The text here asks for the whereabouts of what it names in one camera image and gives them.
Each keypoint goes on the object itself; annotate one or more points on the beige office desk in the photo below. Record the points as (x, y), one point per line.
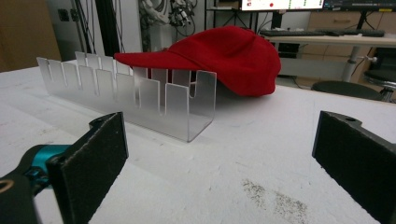
(336, 40)

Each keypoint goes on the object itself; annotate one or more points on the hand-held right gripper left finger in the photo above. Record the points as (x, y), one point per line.
(90, 161)

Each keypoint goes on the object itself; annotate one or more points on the wooden drawer cabinet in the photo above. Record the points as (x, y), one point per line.
(339, 21)

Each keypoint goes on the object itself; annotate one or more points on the black keyboard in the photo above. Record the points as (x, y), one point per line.
(311, 32)

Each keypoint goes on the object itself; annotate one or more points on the black metal post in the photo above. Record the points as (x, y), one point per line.
(107, 28)

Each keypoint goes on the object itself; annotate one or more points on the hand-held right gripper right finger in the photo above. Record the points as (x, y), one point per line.
(358, 158)

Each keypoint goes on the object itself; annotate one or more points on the clear acrylic slotted rack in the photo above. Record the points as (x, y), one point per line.
(149, 96)

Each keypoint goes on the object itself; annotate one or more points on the black stool with metal base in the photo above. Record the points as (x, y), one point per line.
(381, 77)

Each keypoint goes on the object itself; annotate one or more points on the dark computer monitor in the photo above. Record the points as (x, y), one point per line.
(361, 4)

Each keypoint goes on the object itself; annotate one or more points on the black round stool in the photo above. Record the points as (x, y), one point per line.
(345, 89)

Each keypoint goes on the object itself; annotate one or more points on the red baseball cap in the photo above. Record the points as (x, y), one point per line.
(230, 59)

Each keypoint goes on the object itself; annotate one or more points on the black wall socket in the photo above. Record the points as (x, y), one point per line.
(63, 14)

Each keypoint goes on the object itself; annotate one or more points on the brown wooden panel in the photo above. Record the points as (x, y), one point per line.
(25, 31)

